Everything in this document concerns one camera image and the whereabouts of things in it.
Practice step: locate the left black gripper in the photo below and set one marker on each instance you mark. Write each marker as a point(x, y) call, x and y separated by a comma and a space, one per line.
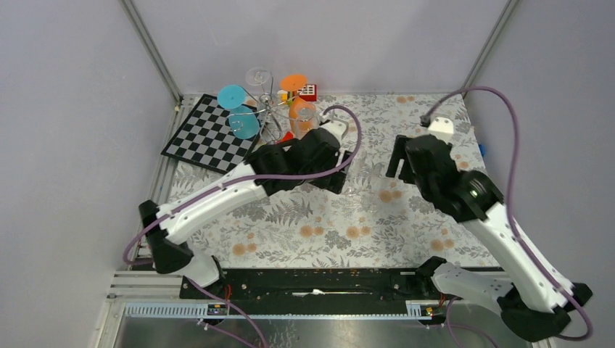
point(332, 182)

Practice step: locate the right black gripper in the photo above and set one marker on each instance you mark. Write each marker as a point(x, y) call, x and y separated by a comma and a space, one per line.
point(399, 152)

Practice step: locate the blue wine glass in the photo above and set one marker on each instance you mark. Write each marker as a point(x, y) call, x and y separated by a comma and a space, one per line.
point(231, 97)
point(243, 122)

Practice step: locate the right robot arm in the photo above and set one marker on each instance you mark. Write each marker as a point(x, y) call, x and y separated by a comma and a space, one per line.
point(535, 301)

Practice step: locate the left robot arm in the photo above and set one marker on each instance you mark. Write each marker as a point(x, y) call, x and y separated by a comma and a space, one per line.
point(316, 158)

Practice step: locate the orange wine glass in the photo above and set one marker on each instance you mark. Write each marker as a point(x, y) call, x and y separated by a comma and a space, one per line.
point(294, 83)

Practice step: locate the chrome wine glass rack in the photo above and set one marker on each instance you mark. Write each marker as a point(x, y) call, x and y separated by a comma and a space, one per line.
point(271, 131)

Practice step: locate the back clear wine glass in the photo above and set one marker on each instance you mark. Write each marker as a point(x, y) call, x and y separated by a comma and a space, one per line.
point(262, 78)

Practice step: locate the red curved block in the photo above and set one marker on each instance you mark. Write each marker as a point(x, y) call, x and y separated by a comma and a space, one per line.
point(287, 137)

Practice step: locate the red white block toy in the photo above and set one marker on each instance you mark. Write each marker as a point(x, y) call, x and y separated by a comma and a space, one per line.
point(309, 93)

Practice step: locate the floral tablecloth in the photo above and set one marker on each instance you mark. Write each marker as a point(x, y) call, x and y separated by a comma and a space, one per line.
point(375, 222)

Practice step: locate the black white checkerboard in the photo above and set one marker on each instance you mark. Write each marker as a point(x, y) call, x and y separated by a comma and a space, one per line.
point(204, 139)

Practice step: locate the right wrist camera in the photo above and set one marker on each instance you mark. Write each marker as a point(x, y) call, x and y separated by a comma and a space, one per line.
point(438, 126)

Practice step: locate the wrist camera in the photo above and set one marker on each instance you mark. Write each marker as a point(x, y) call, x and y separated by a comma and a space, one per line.
point(438, 126)
point(338, 128)

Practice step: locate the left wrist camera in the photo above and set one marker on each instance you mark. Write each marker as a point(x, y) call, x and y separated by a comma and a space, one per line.
point(338, 128)

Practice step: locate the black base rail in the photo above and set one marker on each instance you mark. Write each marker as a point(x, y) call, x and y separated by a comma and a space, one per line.
point(326, 291)

